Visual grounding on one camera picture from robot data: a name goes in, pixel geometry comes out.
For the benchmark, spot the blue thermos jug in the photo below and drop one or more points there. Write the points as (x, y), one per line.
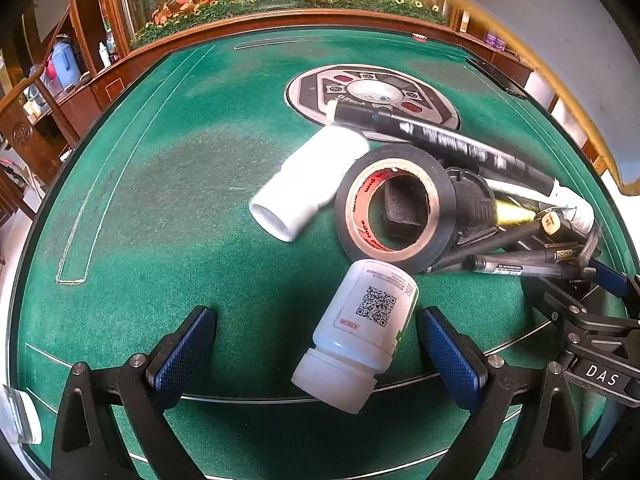
(66, 62)

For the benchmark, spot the black round plastic holder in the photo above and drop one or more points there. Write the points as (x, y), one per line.
(472, 205)

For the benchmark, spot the black tape roll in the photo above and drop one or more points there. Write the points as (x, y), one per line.
(440, 185)

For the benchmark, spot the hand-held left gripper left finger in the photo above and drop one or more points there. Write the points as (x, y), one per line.
(185, 352)

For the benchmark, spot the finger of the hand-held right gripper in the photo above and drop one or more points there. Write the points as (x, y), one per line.
(611, 276)

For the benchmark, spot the yellow pen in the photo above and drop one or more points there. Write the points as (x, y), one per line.
(512, 212)

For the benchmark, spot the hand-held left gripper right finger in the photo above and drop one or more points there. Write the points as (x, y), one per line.
(450, 355)

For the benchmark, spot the grey table control panel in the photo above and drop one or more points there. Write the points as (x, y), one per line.
(425, 97)

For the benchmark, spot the black smartphone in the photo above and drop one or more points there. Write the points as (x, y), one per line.
(497, 77)

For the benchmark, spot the white pill bottle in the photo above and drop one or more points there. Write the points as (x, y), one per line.
(360, 330)

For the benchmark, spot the clear plastic pen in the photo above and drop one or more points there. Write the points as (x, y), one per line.
(520, 266)

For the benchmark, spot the black marker white print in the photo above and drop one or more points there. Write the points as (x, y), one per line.
(450, 142)

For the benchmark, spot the black pen ivory end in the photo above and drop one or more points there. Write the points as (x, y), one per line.
(551, 222)

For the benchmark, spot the white plastic pipe fitting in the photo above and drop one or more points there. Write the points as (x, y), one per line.
(310, 180)

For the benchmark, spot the purple spray can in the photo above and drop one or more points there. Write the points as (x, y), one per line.
(501, 42)
(490, 40)

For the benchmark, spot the wooden shelf cabinet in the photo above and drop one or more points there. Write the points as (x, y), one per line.
(55, 110)

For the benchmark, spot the white pen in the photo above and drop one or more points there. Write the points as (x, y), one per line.
(582, 212)

